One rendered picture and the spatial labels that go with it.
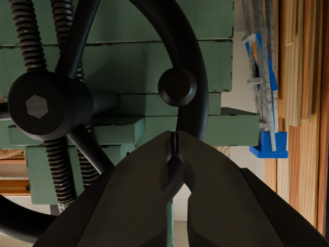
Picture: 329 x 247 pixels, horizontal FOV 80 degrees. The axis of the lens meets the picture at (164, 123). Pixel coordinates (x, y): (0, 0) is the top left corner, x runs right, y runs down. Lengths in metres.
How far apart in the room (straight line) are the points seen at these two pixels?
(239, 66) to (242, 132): 2.57
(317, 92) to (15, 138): 1.65
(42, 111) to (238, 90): 2.80
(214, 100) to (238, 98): 2.55
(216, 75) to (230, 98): 2.52
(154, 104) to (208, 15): 0.18
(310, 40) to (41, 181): 1.59
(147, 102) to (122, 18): 0.15
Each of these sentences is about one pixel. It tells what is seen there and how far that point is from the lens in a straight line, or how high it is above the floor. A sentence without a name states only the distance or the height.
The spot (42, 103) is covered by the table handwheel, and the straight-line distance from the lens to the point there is 0.19.
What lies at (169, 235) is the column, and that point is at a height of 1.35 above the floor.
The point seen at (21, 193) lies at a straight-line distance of 3.24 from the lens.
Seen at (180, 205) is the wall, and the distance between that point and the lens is 3.23.
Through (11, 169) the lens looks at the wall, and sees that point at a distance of 3.89.
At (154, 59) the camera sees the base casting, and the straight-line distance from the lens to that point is 0.37.
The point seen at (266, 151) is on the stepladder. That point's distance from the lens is 1.21.
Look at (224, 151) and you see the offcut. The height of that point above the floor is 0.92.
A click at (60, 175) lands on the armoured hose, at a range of 0.31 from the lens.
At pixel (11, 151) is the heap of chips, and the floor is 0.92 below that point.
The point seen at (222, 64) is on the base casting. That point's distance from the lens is 0.37.
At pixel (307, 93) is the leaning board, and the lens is 1.62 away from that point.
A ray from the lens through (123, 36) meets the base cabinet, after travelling 0.38.
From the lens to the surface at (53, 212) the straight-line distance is 0.41.
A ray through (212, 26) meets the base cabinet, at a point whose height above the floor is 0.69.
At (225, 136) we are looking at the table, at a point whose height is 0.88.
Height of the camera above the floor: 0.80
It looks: 8 degrees up
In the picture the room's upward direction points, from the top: 179 degrees clockwise
